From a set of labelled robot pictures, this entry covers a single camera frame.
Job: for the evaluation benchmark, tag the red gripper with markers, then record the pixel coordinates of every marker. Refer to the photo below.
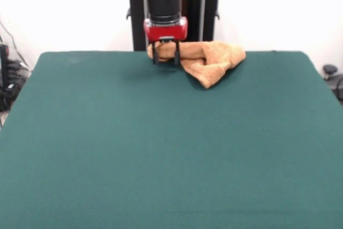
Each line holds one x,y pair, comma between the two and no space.
166,32

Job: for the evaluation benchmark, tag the orange terry towel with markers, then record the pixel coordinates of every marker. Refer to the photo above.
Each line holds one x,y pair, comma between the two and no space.
214,54

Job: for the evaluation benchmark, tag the dark green table cloth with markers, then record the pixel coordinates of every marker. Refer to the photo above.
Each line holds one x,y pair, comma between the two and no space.
171,159

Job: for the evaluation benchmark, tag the black electronics box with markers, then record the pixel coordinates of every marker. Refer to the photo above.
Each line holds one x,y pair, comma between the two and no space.
3,60

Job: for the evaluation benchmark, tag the black chair base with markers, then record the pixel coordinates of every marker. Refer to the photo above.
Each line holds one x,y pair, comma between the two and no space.
332,71

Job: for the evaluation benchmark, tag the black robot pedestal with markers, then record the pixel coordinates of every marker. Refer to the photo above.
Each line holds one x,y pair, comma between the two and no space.
195,11

